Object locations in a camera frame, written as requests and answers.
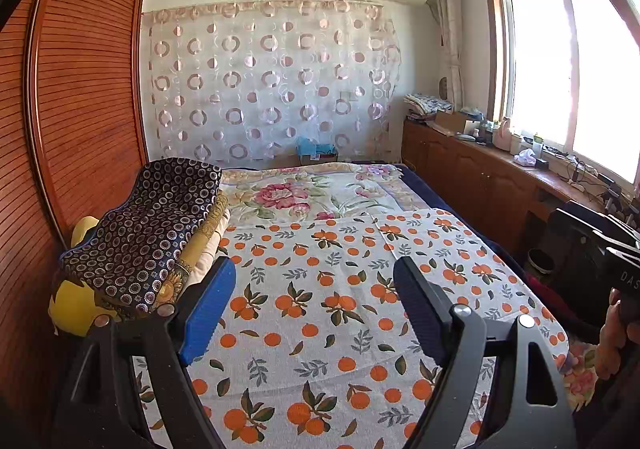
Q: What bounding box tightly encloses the wooden framed window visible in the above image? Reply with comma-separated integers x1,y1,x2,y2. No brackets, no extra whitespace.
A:
482,0,640,191

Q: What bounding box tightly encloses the beige tied window curtain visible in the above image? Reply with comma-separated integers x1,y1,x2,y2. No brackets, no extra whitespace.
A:
431,0,467,113

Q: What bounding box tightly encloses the dark waste bin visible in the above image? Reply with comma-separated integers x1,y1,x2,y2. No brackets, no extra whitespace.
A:
527,249,554,276

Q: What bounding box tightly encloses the navy mattress cover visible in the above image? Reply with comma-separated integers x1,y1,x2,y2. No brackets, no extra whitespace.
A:
399,163,532,282

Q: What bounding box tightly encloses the blue box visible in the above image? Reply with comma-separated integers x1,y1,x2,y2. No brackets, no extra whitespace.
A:
296,136,339,163

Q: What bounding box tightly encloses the wooden slatted wardrobe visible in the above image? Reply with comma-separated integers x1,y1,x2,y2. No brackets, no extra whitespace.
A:
0,0,151,412

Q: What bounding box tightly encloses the stack of folded cloths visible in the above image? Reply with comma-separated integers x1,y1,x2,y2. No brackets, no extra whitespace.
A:
404,92,456,120

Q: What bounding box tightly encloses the pink bottle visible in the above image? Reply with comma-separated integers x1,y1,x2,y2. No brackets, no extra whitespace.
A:
497,116,514,150

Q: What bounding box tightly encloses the cardboard box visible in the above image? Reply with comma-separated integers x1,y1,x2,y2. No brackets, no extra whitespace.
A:
432,110,474,136

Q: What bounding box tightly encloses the orange fruit print bed sheet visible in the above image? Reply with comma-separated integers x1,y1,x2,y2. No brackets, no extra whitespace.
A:
131,208,569,449

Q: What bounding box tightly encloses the navy circle-patterned pajama top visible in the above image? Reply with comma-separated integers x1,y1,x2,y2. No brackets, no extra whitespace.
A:
59,158,224,316

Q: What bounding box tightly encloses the floral blanket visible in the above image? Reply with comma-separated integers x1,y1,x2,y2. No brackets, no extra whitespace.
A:
219,162,432,231

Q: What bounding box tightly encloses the gold patterned pillow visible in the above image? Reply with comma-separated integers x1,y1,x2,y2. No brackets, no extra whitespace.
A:
159,193,231,306

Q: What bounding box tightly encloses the person's right hand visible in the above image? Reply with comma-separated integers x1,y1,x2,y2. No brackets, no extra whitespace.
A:
594,288,640,381

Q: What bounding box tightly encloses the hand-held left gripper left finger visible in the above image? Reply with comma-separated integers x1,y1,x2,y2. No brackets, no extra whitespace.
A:
65,256,237,449

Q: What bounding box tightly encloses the yellow plush toy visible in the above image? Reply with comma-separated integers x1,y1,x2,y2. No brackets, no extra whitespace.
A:
47,216,122,336

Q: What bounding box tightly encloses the long low wooden cabinet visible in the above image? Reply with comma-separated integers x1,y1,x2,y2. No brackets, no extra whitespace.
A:
402,119,618,266

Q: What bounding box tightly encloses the circle-patterned sheer curtain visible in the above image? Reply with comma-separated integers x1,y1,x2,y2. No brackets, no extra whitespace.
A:
140,0,407,169

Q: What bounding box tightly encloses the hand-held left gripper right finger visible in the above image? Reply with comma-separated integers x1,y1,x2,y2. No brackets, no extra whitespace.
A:
394,256,576,449

